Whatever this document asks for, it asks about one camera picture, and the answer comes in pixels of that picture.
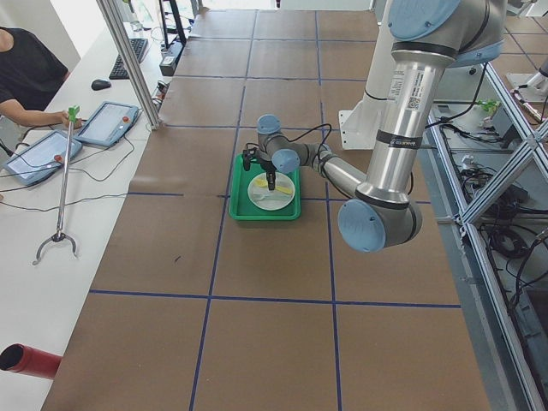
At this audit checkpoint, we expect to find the red cylinder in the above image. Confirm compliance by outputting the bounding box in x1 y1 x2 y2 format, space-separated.
1 343 62 380

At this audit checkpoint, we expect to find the green handled reacher grabber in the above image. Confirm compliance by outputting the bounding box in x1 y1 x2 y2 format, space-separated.
32 105 80 265

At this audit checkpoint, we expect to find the blue teach pendant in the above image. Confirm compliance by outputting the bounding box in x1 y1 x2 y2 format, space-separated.
75 101 139 147
3 131 68 187

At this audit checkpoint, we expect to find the near blue teach pendant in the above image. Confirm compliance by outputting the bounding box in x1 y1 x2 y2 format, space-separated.
3 131 68 187

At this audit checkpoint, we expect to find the black keyboard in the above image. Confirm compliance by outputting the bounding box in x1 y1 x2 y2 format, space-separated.
108 37 150 80

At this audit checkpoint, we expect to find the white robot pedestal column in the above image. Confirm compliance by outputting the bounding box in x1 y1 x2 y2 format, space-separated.
337 0 399 151

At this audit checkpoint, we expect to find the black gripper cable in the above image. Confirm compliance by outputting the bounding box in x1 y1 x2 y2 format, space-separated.
283 122 334 164

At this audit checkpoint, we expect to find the yellow plastic spoon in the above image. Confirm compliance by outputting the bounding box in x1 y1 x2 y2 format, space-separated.
253 179 294 195

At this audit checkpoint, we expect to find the black computer mouse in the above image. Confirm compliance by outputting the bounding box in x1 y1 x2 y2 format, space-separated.
91 79 111 91

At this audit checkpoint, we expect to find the white round plate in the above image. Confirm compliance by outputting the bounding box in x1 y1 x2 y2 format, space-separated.
247 172 295 211

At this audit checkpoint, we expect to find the seated person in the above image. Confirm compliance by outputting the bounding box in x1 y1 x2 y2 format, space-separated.
1 27 69 127

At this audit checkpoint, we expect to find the far blue teach pendant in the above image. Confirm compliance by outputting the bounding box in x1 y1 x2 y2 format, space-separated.
75 101 139 147

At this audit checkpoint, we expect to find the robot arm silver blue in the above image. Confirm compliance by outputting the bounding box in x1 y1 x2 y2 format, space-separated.
253 1 507 253

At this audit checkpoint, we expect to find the aluminium frame post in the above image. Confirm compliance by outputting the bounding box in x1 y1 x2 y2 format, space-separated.
96 0 161 130

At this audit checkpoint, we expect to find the green plastic tray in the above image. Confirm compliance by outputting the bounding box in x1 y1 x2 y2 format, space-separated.
229 154 301 221

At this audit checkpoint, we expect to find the aluminium side frame rail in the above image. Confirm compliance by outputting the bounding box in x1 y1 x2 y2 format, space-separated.
426 65 547 410

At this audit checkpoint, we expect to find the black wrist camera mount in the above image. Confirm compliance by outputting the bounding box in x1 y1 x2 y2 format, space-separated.
241 143 261 171

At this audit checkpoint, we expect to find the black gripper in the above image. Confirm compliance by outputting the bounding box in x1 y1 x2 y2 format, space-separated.
258 155 276 190

